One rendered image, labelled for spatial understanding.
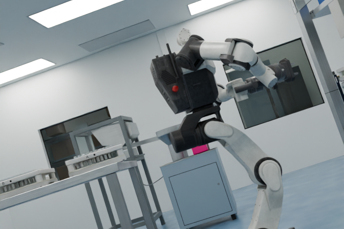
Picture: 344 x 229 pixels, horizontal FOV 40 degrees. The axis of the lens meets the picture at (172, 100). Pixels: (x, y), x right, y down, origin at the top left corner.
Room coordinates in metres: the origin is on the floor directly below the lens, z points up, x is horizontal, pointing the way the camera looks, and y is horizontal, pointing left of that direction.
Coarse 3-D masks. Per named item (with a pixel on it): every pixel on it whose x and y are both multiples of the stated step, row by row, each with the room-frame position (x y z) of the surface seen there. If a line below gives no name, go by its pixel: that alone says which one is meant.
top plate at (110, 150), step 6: (120, 144) 1.97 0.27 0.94; (102, 150) 1.96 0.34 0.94; (108, 150) 1.96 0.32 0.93; (114, 150) 1.97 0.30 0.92; (84, 156) 1.94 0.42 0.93; (90, 156) 1.94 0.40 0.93; (96, 156) 1.96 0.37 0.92; (66, 162) 1.92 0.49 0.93; (72, 162) 1.93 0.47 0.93; (78, 162) 1.94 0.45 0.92
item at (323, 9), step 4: (328, 0) 2.45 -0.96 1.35; (332, 0) 2.41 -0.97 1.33; (320, 4) 2.54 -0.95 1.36; (324, 4) 2.50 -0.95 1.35; (316, 8) 2.60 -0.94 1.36; (320, 8) 2.55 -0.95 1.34; (324, 8) 2.55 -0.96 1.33; (328, 8) 2.58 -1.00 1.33; (316, 12) 2.61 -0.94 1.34; (320, 12) 2.63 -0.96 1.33; (324, 12) 2.66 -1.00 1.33; (328, 12) 2.70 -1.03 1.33; (316, 16) 2.71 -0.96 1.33; (320, 16) 2.75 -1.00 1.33
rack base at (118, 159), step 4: (120, 156) 1.97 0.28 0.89; (124, 156) 1.97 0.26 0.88; (108, 160) 1.96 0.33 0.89; (112, 160) 1.96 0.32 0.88; (116, 160) 1.97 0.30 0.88; (120, 160) 1.97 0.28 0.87; (96, 164) 1.95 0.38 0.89; (100, 164) 1.95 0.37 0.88; (104, 164) 1.96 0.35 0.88; (108, 164) 1.96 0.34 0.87; (80, 168) 1.93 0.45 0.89; (84, 168) 1.94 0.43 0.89; (88, 168) 1.94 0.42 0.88; (92, 168) 1.94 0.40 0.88; (96, 168) 1.95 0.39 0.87; (68, 172) 1.92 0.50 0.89; (72, 172) 1.93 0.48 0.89; (76, 172) 1.93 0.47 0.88; (80, 172) 1.93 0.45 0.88; (84, 172) 1.94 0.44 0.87
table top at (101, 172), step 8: (104, 168) 1.80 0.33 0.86; (112, 168) 1.80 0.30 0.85; (120, 168) 1.87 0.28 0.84; (128, 168) 2.32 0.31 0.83; (80, 176) 1.80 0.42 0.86; (88, 176) 1.80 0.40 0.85; (96, 176) 1.80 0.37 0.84; (104, 176) 2.62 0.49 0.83; (56, 184) 1.79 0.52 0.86; (64, 184) 1.80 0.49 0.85; (72, 184) 1.80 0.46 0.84; (80, 184) 2.29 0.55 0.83; (32, 192) 1.79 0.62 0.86; (40, 192) 1.79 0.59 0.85; (48, 192) 1.79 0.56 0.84; (56, 192) 2.58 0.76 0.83; (0, 200) 1.79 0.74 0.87; (8, 200) 1.79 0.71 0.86; (16, 200) 1.79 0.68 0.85; (24, 200) 1.79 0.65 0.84; (0, 208) 1.78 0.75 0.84; (8, 208) 2.55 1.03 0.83
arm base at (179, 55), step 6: (192, 36) 2.19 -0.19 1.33; (198, 36) 2.18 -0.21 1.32; (180, 54) 2.14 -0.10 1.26; (180, 60) 2.17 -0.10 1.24; (186, 60) 2.14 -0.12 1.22; (198, 60) 2.21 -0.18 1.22; (180, 66) 2.23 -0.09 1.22; (186, 66) 2.18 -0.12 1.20; (192, 66) 2.17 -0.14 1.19; (198, 66) 2.21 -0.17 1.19
